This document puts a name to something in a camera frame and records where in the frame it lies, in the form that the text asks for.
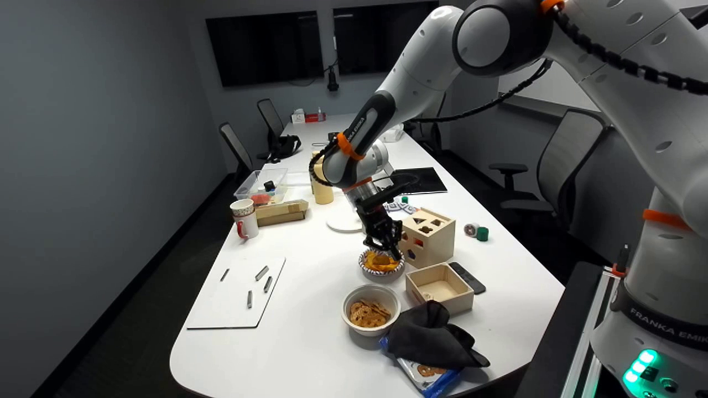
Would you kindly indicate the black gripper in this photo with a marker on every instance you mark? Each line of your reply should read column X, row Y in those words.
column 379, row 217

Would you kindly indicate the small bowl of orange snacks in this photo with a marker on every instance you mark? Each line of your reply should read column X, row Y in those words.
column 379, row 265

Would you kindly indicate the robot base stand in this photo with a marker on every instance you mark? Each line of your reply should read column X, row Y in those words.
column 582, row 346

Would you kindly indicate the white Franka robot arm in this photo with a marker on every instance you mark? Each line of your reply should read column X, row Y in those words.
column 649, row 133

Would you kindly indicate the white bowl of pretzels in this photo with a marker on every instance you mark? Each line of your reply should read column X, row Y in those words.
column 367, row 311

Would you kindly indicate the white plate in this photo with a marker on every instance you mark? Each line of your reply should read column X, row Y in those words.
column 343, row 222

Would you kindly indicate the wooden shape sorter cube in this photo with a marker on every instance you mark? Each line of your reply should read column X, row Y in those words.
column 431, row 234

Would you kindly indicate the open wooden box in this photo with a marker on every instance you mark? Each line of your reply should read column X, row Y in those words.
column 443, row 289

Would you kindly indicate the tan bottle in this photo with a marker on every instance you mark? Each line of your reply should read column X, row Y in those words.
column 320, row 191

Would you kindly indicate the black cloth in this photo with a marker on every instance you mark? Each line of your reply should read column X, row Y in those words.
column 431, row 339

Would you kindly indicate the olive brown box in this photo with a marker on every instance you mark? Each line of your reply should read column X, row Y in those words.
column 281, row 212

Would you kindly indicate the grey metal strip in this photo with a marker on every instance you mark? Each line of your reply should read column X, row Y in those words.
column 248, row 298
column 269, row 284

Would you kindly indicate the clear plastic bin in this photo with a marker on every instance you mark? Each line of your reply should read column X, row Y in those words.
column 265, row 193

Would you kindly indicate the black bag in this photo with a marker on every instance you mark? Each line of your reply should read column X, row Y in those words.
column 284, row 147

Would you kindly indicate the white lidded cup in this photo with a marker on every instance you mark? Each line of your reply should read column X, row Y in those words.
column 244, row 218

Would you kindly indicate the blue zip bag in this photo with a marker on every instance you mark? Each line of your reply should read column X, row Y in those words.
column 431, row 378

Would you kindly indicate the red and white box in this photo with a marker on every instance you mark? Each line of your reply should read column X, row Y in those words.
column 307, row 115

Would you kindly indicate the white flat board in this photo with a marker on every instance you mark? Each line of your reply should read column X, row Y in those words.
column 228, row 300

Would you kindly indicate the grey backed office chair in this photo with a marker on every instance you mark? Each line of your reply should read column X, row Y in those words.
column 271, row 115
column 234, row 147

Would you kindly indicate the large grey office chair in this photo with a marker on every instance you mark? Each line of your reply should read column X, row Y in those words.
column 566, row 158

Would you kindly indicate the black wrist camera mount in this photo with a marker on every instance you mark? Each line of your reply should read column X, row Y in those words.
column 389, row 193

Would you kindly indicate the black wall screen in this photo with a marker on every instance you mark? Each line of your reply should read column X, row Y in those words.
column 384, row 35
column 264, row 47

